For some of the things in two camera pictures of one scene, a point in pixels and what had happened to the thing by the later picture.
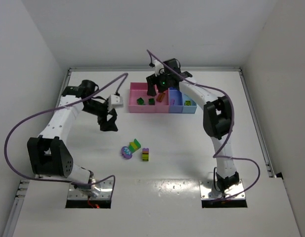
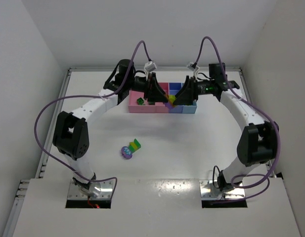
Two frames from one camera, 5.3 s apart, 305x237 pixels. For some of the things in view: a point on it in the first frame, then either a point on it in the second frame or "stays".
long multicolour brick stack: [134, 146] stays
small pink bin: [163, 106] stays
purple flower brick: [126, 152] stays
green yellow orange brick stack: [140, 101] stays
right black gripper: [153, 80] -> [191, 89]
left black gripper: [106, 118] -> [150, 87]
